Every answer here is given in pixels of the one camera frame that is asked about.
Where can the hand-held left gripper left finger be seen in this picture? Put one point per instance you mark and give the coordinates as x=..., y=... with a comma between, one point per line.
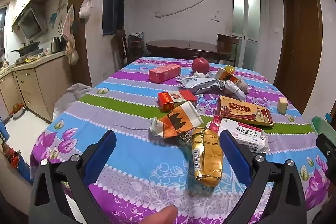
x=103, y=150

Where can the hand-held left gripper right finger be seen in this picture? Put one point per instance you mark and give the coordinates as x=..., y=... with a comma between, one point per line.
x=235, y=154

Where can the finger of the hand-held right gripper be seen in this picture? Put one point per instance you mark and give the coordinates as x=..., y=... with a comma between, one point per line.
x=326, y=146

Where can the green lined trash bin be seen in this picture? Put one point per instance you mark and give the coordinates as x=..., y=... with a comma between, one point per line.
x=321, y=125

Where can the white medicine box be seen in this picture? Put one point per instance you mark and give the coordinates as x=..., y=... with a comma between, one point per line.
x=244, y=133

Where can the gold foil packet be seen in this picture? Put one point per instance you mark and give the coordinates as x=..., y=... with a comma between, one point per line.
x=210, y=161

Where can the orange medicine box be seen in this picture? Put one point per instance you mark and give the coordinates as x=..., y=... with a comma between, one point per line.
x=244, y=109

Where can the yellow sponge block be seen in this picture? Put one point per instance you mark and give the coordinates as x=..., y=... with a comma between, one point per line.
x=283, y=107

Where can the white face mask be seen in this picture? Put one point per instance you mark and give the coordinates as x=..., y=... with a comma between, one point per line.
x=232, y=89

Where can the orange white carton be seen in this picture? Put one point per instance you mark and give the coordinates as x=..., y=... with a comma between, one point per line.
x=178, y=121

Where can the grey socks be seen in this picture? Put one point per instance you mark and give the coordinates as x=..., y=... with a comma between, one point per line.
x=242, y=87

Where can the red and white cigarette box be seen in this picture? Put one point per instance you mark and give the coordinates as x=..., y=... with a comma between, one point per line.
x=170, y=100

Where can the person's left hand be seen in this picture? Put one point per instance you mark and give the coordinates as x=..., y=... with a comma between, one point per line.
x=165, y=214

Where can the floral striped tablecloth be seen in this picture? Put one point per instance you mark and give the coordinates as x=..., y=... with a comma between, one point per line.
x=131, y=161

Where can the grey cloth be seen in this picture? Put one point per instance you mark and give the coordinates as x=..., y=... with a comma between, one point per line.
x=71, y=98

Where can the beige kitchen base cabinets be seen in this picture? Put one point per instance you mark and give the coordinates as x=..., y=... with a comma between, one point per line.
x=36, y=87

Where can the red apple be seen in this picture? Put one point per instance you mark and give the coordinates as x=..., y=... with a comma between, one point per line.
x=200, y=65

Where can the red rectangular carton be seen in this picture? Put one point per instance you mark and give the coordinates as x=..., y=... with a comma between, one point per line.
x=164, y=73

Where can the yellowish hanging bag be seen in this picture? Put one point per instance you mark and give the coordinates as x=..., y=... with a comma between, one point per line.
x=72, y=54

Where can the brown wooden door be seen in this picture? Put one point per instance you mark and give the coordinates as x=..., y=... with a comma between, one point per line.
x=302, y=43

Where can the wooden chair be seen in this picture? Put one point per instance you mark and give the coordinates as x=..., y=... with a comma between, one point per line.
x=227, y=41
x=120, y=43

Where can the dark bag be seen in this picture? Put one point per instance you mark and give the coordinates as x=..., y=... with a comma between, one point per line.
x=136, y=43

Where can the steel kettle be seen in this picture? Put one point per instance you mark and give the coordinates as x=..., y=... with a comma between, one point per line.
x=56, y=45

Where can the round wooden dining table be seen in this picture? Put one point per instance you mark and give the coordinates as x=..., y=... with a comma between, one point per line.
x=183, y=47

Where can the gas stove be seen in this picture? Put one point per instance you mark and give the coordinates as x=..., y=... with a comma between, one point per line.
x=29, y=54

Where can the black wok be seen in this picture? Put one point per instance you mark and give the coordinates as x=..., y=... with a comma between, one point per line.
x=26, y=47

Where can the pink hanging cloth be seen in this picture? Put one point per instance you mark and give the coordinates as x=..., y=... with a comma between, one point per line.
x=67, y=24

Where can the frosted glass door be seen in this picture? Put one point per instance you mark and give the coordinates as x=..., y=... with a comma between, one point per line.
x=252, y=16

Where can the white plastic bag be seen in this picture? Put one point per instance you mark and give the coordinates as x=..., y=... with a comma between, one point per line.
x=84, y=10

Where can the range hood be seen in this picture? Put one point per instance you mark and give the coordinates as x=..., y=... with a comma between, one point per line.
x=30, y=23

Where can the white wall outlet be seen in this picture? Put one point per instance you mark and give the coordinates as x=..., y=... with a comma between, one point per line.
x=216, y=16

